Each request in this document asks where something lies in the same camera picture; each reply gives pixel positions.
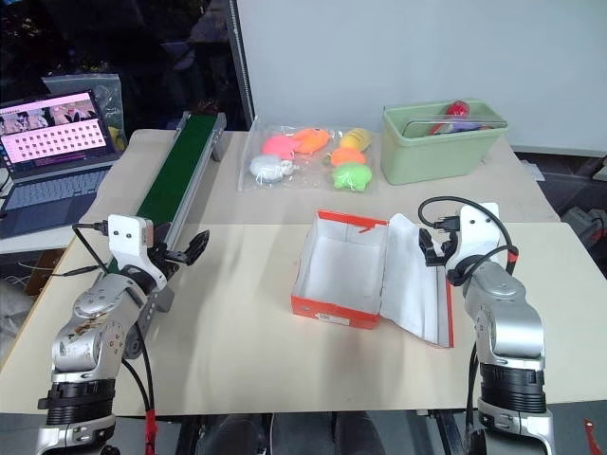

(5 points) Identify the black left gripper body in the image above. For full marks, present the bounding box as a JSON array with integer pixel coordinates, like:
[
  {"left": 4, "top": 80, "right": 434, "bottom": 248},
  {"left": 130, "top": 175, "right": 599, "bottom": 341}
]
[{"left": 158, "top": 246, "right": 191, "bottom": 275}]

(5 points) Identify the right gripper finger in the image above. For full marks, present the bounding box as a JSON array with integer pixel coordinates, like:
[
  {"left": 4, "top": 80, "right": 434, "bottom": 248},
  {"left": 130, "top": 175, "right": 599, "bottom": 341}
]
[
  {"left": 441, "top": 230, "right": 460, "bottom": 261},
  {"left": 417, "top": 226, "right": 436, "bottom": 266}
]

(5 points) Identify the red shoe box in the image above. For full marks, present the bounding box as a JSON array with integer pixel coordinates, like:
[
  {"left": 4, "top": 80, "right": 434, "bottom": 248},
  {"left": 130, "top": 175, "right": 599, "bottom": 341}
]
[{"left": 289, "top": 209, "right": 456, "bottom": 350}]

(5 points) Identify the green conveyor belt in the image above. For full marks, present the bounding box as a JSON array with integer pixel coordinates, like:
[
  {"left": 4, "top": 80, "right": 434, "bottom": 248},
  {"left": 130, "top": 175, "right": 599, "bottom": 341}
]
[{"left": 101, "top": 111, "right": 228, "bottom": 317}]

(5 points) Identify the grey power adapter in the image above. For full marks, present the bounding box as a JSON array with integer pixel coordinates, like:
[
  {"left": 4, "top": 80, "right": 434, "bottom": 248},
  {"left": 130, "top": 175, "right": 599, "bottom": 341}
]
[{"left": 561, "top": 203, "right": 607, "bottom": 247}]

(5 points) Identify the light green plastic bin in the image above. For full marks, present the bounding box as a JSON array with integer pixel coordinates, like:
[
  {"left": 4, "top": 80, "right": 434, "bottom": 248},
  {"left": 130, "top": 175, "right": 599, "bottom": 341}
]
[{"left": 381, "top": 100, "right": 509, "bottom": 187}]

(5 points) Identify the green star toy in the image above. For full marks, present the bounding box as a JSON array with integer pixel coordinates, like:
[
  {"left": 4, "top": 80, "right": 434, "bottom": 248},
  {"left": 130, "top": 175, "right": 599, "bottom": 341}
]
[{"left": 331, "top": 161, "right": 372, "bottom": 193}]

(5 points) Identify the white round toy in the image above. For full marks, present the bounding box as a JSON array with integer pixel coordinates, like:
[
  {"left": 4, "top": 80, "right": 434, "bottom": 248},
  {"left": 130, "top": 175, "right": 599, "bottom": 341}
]
[{"left": 249, "top": 154, "right": 298, "bottom": 186}]

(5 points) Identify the small orange soft toy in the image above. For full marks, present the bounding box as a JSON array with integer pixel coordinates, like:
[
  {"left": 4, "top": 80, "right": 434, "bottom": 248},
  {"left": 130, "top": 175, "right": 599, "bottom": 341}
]
[{"left": 329, "top": 147, "right": 369, "bottom": 168}]

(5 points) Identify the grey open laptop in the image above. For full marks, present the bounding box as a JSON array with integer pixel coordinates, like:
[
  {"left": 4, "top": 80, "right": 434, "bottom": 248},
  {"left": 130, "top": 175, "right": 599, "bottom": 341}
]
[{"left": 0, "top": 89, "right": 127, "bottom": 241}]

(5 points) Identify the pink soft toy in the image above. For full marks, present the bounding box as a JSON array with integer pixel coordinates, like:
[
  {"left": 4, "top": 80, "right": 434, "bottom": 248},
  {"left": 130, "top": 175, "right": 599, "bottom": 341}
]
[{"left": 261, "top": 134, "right": 298, "bottom": 160}]

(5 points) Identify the yellow soft toy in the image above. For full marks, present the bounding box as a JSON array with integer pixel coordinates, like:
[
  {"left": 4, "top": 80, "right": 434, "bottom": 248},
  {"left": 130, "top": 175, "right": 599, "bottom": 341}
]
[{"left": 339, "top": 127, "right": 371, "bottom": 152}]

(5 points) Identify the clear bag of toys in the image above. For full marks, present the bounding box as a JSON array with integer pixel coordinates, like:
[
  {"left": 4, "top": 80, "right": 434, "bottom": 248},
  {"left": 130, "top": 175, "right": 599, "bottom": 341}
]
[{"left": 236, "top": 116, "right": 380, "bottom": 195}]

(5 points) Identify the orange fish toy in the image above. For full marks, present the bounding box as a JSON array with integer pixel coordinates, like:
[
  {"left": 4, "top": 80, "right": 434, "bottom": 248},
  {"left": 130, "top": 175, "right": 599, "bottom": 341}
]
[{"left": 291, "top": 127, "right": 331, "bottom": 155}]

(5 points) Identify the clear plastic zip bag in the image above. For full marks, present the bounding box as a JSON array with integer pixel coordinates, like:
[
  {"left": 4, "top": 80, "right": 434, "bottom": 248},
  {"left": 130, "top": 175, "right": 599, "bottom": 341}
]
[{"left": 41, "top": 73, "right": 125, "bottom": 143}]

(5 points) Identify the dark rounded shape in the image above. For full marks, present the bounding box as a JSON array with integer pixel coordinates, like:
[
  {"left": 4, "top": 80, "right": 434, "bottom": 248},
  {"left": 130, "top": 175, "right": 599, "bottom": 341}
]
[{"left": 196, "top": 414, "right": 271, "bottom": 455}]

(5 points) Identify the white partition panel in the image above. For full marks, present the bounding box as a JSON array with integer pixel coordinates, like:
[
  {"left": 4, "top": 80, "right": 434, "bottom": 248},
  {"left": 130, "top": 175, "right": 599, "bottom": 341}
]
[{"left": 235, "top": 0, "right": 607, "bottom": 154}]

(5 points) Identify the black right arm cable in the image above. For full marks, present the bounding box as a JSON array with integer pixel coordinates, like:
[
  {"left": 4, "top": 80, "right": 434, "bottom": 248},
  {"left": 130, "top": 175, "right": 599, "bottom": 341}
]
[{"left": 417, "top": 196, "right": 519, "bottom": 446}]

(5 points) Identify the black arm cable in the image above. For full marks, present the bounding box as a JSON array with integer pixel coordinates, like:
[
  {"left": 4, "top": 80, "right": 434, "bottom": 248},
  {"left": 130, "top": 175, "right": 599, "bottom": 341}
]
[
  {"left": 417, "top": 196, "right": 519, "bottom": 446},
  {"left": 71, "top": 220, "right": 160, "bottom": 455}
]

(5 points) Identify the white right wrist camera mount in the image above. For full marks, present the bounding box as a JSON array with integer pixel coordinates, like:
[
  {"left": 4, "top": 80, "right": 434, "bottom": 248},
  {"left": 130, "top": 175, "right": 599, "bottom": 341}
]
[{"left": 455, "top": 202, "right": 503, "bottom": 269}]

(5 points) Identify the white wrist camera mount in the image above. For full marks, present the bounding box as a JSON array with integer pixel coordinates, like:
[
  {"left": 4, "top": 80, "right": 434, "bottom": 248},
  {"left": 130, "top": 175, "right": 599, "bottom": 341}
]
[
  {"left": 106, "top": 213, "right": 170, "bottom": 290},
  {"left": 455, "top": 202, "right": 503, "bottom": 269}
]

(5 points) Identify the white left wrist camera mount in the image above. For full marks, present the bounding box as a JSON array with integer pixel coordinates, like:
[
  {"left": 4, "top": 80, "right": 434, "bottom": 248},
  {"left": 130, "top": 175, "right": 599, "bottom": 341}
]
[{"left": 106, "top": 213, "right": 170, "bottom": 290}]

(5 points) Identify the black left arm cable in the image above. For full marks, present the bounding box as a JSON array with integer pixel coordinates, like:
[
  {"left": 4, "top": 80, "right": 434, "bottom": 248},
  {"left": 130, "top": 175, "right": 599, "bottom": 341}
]
[{"left": 71, "top": 220, "right": 160, "bottom": 455}]

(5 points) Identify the thin black table cable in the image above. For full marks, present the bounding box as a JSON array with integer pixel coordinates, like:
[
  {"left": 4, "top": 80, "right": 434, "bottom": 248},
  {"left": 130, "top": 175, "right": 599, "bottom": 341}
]
[{"left": 49, "top": 265, "right": 114, "bottom": 280}]

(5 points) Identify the aluminium frame post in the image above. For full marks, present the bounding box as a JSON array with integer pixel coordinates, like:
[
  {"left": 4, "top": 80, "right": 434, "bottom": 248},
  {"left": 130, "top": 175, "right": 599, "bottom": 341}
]
[{"left": 227, "top": 0, "right": 255, "bottom": 129}]

